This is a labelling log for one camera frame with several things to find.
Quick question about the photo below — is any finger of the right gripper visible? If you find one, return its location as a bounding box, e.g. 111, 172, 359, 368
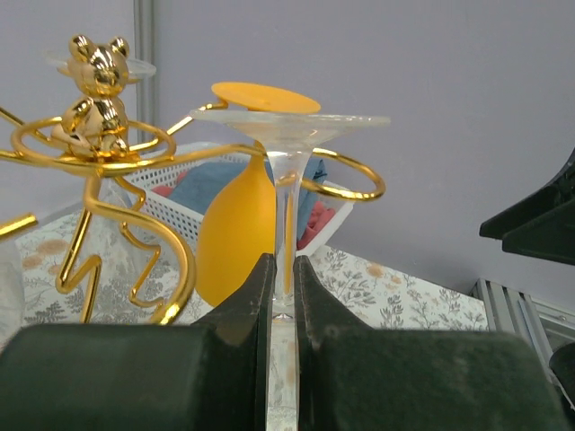
479, 155, 574, 265

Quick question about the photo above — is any red cloth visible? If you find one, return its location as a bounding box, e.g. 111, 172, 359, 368
150, 172, 338, 251

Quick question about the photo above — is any yellow plastic goblet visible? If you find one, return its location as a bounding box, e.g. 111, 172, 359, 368
197, 82, 321, 307

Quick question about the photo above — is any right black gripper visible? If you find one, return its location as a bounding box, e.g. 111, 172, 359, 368
549, 343, 575, 404

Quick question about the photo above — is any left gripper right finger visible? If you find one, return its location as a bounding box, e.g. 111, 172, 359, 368
294, 257, 570, 430

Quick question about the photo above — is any clear glass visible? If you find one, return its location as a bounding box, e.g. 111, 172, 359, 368
191, 108, 390, 430

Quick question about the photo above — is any blue folded cloth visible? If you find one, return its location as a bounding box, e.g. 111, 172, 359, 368
167, 162, 318, 237

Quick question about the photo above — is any white plastic basket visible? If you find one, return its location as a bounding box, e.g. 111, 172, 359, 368
126, 161, 354, 256

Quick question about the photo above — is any aluminium front rail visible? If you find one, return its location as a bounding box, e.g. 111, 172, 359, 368
472, 278, 574, 383

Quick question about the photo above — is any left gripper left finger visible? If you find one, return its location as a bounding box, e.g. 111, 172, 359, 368
1, 254, 276, 430

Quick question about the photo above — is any floral table mat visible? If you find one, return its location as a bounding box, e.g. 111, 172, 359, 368
0, 210, 491, 431

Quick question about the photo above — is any gold wine glass rack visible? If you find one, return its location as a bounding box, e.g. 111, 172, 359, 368
0, 34, 387, 327

